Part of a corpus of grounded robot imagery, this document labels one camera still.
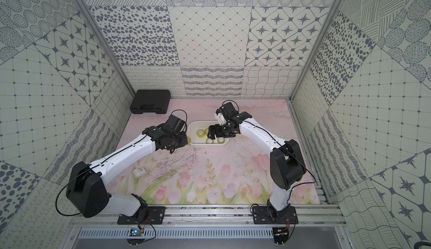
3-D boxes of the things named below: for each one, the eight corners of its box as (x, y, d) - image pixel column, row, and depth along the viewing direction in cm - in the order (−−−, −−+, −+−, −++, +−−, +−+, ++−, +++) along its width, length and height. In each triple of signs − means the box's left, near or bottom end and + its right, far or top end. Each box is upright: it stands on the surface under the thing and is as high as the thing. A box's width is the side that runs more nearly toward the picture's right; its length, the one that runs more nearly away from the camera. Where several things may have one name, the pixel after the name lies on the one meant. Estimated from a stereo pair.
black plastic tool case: (130, 114, 113) (127, 109, 109) (139, 95, 125) (137, 89, 121) (165, 114, 113) (163, 109, 109) (171, 95, 125) (169, 90, 121)
